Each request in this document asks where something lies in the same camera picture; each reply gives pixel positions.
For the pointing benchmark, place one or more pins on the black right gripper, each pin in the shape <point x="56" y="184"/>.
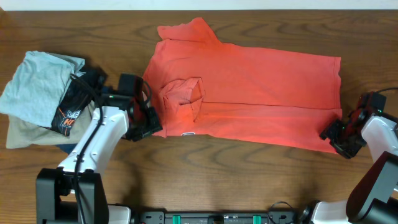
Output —
<point x="337" y="137"/>

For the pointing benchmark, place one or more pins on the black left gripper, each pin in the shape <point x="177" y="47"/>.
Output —
<point x="150" y="121"/>

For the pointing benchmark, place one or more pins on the orange red t-shirt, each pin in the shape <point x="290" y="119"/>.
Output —
<point x="203" y="86"/>

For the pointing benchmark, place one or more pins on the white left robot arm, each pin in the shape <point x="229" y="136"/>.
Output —
<point x="73" y="192"/>

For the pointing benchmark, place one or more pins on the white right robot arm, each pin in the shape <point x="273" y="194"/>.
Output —
<point x="371" y="200"/>

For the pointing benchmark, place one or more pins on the black shirt with orange print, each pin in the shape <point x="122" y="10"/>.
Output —
<point x="75" y="100"/>

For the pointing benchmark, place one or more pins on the navy blue folded garment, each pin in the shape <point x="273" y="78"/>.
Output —
<point x="67" y="148"/>

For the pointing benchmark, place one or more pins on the light blue folded shirt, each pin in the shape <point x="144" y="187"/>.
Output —
<point x="38" y="86"/>

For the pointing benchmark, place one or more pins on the beige folded shirt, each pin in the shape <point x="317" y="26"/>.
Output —
<point x="22" y="134"/>

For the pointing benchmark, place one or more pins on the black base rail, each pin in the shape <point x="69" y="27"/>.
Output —
<point x="279" y="213"/>

